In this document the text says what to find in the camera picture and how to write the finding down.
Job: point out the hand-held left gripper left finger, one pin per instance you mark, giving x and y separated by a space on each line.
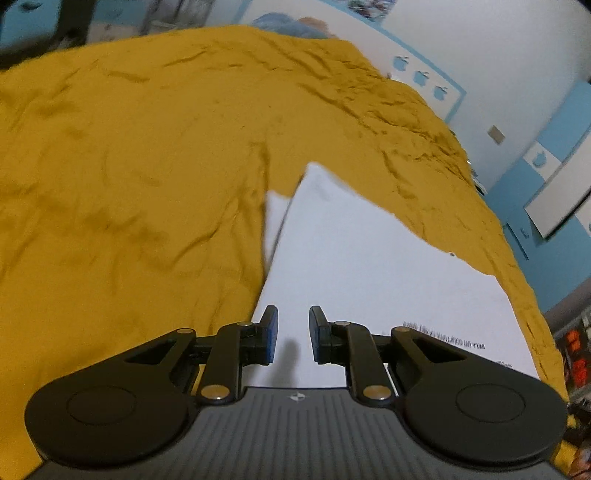
272 332

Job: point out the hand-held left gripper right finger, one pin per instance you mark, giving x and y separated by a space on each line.
316 332

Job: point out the white printed sweatshirt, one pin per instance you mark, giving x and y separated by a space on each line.
369 258

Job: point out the mustard yellow blanket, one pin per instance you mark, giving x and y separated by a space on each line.
138 161

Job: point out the white nightstand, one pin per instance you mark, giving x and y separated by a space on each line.
476 180

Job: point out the blue and white wardrobe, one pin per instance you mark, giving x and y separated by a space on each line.
521 203

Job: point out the orange and black objects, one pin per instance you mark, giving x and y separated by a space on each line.
575 355

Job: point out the white and blue headboard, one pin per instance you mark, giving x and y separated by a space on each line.
369 41

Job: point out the beige plush toy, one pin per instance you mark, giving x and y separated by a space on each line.
314 26

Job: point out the blue pillow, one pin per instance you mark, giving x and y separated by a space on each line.
277 25

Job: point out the blue chair with face cutouts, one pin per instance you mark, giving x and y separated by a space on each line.
37 9

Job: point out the tan wall plate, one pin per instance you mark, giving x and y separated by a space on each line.
496 134

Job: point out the wall poster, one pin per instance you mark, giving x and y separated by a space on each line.
369 8

